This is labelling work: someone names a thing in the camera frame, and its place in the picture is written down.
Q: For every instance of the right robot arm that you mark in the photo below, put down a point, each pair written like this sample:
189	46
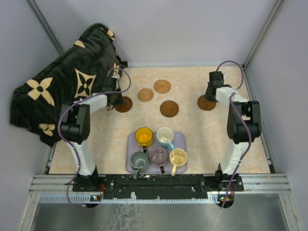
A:
243	121

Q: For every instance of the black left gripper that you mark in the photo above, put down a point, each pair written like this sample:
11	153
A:
120	101

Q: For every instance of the black floral plush blanket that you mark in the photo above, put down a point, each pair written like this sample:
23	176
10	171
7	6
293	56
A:
77	73

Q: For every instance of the light blue mug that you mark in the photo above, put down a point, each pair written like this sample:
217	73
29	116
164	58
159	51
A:
165	137

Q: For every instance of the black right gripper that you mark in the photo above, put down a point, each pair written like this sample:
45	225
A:
207	97

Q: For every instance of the lavender plastic tray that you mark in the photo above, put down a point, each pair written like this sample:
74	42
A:
132	147

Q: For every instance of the woven rattan coaster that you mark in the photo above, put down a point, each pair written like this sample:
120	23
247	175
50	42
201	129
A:
162	86
145	95

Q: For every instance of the brown wooden coaster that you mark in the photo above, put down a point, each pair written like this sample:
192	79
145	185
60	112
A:
125	106
169	109
204	104

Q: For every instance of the purple mug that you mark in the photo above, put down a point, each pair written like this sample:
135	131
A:
159	157

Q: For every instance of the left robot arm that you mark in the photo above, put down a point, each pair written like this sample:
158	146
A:
74	123

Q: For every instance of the grey green mug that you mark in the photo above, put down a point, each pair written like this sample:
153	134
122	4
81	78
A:
139	163

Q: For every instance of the cream yellow mug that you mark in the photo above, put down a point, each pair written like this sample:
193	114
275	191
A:
178	157

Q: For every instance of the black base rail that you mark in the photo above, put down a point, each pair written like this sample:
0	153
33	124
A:
164	187

